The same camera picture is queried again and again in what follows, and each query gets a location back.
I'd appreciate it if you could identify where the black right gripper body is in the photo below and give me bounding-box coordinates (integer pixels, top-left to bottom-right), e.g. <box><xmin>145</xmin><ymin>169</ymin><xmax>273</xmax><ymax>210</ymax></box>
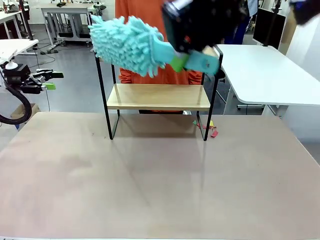
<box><xmin>161</xmin><ymin>0</ymin><xmax>251</xmax><ymax>55</ymax></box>

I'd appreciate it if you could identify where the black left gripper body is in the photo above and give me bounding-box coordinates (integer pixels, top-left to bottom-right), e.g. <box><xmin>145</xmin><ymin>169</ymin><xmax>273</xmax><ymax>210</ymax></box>
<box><xmin>1</xmin><ymin>63</ymin><xmax>33</xmax><ymax>95</ymax></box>

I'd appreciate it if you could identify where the teal microfiber duster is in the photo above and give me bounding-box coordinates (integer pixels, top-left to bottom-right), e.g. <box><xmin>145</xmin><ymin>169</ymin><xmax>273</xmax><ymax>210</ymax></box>
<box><xmin>87</xmin><ymin>14</ymin><xmax>221</xmax><ymax>78</ymax></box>

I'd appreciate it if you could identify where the black metal wooden two-tier shelf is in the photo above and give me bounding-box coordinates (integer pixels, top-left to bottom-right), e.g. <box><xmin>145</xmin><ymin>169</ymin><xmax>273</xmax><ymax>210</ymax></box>
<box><xmin>94</xmin><ymin>37</ymin><xmax>224</xmax><ymax>142</ymax></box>

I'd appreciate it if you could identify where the brown cardboard box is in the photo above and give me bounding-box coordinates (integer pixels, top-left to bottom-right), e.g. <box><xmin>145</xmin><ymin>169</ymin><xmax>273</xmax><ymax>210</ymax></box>
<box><xmin>9</xmin><ymin>103</ymin><xmax>41</xmax><ymax>120</ymax></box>

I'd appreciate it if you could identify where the white desk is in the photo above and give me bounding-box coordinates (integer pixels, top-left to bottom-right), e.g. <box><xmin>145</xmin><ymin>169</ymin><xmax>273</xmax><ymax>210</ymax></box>
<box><xmin>0</xmin><ymin>39</ymin><xmax>40</xmax><ymax>66</ymax></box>

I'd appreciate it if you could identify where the person in blue trousers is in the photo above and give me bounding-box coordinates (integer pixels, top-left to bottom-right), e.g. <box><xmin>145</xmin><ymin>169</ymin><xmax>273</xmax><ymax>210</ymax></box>
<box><xmin>224</xmin><ymin>13</ymin><xmax>252</xmax><ymax>45</ymax></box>

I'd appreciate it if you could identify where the white table with dark panels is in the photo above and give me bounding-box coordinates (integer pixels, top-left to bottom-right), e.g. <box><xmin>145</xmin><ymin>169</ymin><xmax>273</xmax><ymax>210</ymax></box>
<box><xmin>0</xmin><ymin>9</ymin><xmax>32</xmax><ymax>40</ymax></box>

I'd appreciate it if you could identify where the black monitor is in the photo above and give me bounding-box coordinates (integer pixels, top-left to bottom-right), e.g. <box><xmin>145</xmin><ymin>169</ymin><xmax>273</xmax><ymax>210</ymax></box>
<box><xmin>252</xmin><ymin>7</ymin><xmax>287</xmax><ymax>50</ymax></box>

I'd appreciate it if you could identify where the person in orange jacket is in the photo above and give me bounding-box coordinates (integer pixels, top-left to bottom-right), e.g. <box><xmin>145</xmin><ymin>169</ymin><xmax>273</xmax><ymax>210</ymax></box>
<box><xmin>114</xmin><ymin>0</ymin><xmax>205</xmax><ymax>115</ymax></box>

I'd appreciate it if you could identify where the large white table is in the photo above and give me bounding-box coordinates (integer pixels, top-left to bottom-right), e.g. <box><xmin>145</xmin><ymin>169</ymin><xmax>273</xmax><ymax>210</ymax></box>
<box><xmin>214</xmin><ymin>44</ymin><xmax>320</xmax><ymax>118</ymax></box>

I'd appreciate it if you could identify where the beige cardboard board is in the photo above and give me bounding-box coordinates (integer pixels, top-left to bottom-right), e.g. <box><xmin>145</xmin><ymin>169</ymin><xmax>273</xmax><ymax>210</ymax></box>
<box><xmin>284</xmin><ymin>14</ymin><xmax>304</xmax><ymax>56</ymax></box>

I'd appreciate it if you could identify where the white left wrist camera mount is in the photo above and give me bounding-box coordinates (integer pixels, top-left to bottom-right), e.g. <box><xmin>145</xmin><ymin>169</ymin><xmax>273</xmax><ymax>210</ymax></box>
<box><xmin>0</xmin><ymin>48</ymin><xmax>19</xmax><ymax>71</ymax></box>

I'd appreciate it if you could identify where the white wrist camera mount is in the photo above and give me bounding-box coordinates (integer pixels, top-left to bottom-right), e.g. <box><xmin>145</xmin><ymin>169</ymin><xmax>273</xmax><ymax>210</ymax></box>
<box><xmin>0</xmin><ymin>48</ymin><xmax>19</xmax><ymax>71</ymax></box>
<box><xmin>163</xmin><ymin>0</ymin><xmax>194</xmax><ymax>12</ymax></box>

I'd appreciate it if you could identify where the black left arm cable sleeve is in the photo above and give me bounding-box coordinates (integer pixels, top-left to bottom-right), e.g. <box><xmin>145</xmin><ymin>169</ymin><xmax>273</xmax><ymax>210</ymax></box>
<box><xmin>0</xmin><ymin>82</ymin><xmax>33</xmax><ymax>125</ymax></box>

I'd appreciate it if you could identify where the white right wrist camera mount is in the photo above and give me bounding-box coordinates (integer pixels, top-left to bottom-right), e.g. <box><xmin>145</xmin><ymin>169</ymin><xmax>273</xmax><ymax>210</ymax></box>
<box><xmin>163</xmin><ymin>0</ymin><xmax>194</xmax><ymax>12</ymax></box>

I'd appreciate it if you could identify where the white workbench with metal frame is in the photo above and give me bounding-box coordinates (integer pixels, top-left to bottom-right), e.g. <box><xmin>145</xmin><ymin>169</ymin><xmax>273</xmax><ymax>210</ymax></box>
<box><xmin>40</xmin><ymin>2</ymin><xmax>106</xmax><ymax>51</ymax></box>

